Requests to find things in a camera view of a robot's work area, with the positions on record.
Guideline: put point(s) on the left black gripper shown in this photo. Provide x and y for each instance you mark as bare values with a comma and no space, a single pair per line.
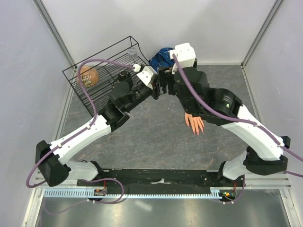
155,90

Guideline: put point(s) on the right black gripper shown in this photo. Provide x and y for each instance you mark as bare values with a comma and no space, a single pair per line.
166,76

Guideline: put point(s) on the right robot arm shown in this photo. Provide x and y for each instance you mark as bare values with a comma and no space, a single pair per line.
265,152

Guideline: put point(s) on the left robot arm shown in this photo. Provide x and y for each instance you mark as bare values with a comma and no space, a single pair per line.
53,159

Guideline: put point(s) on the blue plaid shirt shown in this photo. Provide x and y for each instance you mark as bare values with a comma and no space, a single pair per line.
162,59

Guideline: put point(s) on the black mug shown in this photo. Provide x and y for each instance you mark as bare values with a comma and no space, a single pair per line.
124,75

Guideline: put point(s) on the clear glass cup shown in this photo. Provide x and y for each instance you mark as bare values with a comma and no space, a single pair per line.
132,53

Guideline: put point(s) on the mannequin hand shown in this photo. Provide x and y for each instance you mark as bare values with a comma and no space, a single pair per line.
196,123

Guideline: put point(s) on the brown floral ceramic bowl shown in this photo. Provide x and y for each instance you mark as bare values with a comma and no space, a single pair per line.
89,76

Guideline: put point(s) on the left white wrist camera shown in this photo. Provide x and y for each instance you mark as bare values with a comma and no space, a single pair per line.
147,76

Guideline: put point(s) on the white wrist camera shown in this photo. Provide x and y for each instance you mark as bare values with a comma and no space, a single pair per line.
185,55
147,76

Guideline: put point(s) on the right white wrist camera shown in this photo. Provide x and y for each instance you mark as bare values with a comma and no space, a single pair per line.
185,55

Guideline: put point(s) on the black wire dish rack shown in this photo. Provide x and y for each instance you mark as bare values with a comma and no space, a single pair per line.
116,52

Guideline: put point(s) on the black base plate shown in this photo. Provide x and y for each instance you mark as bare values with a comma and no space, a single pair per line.
162,181

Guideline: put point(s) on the blue slotted cable duct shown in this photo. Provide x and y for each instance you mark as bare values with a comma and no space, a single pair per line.
94,194

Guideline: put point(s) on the aluminium frame rail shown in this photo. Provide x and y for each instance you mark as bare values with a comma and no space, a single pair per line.
277,181

